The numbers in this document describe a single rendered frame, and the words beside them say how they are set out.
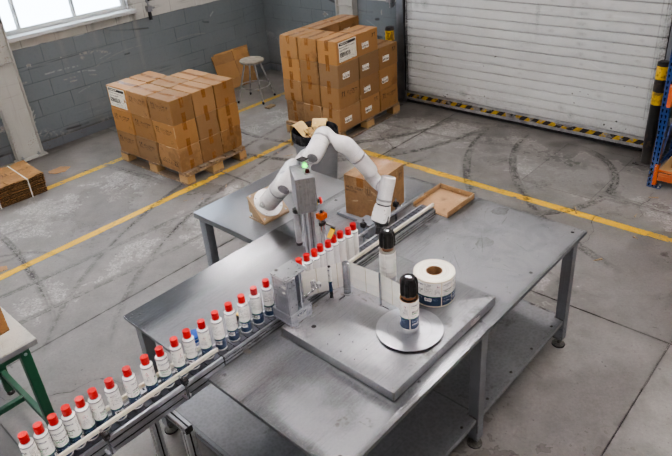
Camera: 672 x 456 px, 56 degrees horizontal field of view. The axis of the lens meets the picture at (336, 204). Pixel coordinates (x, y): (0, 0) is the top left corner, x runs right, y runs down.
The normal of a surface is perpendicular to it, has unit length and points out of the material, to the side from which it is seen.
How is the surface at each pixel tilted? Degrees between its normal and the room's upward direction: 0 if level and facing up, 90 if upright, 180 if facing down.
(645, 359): 0
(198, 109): 90
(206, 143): 87
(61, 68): 90
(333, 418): 0
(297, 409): 0
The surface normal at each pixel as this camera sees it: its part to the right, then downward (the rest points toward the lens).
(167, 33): 0.74, 0.27
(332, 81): -0.62, 0.42
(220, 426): -0.06, -0.88
